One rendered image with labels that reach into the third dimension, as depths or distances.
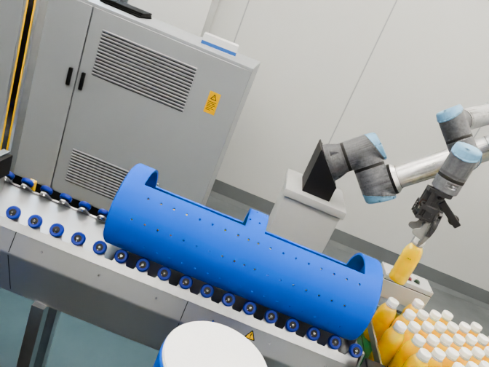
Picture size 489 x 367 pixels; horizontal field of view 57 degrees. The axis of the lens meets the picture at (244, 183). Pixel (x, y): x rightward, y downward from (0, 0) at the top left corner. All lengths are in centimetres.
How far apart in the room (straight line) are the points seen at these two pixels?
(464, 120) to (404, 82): 256
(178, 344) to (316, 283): 48
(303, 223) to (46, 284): 121
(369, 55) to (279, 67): 78
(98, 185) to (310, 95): 202
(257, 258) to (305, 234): 93
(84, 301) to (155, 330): 26
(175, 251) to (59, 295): 49
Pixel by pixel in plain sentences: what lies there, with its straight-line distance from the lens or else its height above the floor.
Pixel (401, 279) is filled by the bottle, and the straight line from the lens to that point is 177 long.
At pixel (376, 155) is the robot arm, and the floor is 140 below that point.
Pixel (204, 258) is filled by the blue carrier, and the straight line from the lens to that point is 141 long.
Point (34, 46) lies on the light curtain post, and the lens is 195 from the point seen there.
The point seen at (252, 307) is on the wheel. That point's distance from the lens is 153.
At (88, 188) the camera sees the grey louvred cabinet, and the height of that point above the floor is 22.
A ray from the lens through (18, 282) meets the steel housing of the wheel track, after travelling 178.
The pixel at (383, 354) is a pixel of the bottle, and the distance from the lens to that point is 168.
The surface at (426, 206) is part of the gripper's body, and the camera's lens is 165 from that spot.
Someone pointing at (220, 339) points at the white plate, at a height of 104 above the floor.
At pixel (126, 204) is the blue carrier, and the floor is 116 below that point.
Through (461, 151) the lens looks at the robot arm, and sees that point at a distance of 162.
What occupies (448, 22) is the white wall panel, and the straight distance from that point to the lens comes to 433.
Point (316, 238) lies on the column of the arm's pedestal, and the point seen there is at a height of 91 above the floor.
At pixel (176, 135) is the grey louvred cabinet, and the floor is 85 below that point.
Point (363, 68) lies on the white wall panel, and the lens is 422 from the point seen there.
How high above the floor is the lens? 184
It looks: 21 degrees down
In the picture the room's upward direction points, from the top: 23 degrees clockwise
